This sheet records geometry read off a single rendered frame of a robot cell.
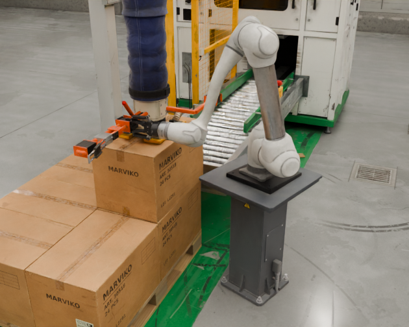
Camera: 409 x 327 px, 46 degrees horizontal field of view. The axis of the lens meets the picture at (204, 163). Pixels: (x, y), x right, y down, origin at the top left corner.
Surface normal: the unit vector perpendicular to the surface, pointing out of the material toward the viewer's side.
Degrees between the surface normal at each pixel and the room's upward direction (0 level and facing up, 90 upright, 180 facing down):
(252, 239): 90
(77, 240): 0
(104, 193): 90
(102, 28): 92
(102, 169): 90
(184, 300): 0
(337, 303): 0
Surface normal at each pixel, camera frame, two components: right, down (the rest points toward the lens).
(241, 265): -0.68, 0.32
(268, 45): 0.31, 0.27
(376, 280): 0.00, -0.90
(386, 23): -0.39, 0.40
